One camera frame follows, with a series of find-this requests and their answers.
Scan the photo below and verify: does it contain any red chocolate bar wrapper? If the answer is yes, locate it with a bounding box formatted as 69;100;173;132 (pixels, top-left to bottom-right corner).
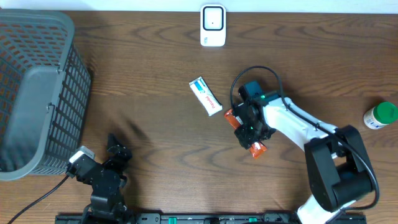
224;109;267;159

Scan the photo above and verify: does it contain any white Panadol box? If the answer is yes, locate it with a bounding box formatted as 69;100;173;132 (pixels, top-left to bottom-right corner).
189;77;223;116

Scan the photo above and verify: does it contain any green lid jar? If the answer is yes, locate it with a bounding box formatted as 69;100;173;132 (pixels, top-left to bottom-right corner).
363;101;397;129

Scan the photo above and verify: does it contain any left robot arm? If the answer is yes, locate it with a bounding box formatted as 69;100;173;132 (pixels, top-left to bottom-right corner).
73;134;132;223

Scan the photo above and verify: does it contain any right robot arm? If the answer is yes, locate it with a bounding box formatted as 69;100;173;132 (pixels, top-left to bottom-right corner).
225;81;379;223

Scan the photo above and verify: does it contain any dark grey plastic basket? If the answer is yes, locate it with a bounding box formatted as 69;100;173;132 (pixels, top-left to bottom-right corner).
1;9;93;181

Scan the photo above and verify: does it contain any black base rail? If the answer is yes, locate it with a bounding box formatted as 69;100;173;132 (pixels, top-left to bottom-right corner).
55;212;367;224

